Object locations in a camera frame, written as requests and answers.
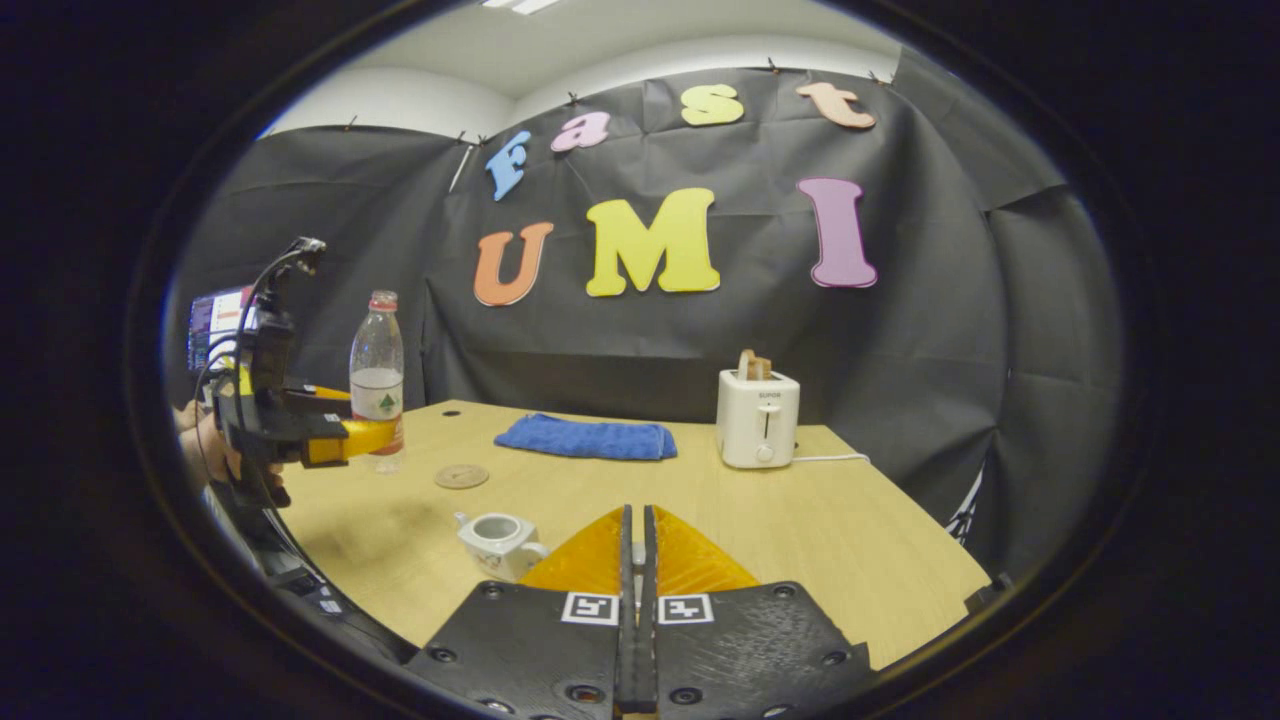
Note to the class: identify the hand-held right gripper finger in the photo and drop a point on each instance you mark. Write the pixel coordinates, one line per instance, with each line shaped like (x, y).
(648, 650)
(627, 650)

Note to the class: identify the toasted bread slice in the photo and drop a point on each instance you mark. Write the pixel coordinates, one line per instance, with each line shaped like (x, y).
(764, 369)
(746, 366)

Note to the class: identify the white toaster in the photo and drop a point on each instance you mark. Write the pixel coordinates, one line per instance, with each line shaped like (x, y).
(755, 425)

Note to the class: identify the ceiling light panel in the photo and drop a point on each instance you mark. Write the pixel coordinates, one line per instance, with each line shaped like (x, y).
(520, 5)

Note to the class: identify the white ceramic teacup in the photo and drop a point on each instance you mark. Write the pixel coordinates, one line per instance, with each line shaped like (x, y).
(495, 548)

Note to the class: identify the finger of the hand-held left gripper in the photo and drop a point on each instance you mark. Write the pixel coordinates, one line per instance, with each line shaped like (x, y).
(315, 394)
(320, 440)

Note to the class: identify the computer monitor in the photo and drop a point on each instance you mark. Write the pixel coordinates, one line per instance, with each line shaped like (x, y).
(215, 325)

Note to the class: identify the clear plastic water bottle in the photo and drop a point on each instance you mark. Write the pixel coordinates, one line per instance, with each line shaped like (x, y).
(377, 390)

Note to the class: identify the blue folded towel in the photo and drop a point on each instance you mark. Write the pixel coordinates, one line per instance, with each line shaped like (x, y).
(585, 438)

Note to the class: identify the round wooden coaster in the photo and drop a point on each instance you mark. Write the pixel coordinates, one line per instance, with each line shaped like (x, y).
(462, 476)

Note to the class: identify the white teacup lid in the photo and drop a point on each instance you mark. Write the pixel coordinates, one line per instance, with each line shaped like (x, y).
(639, 553)

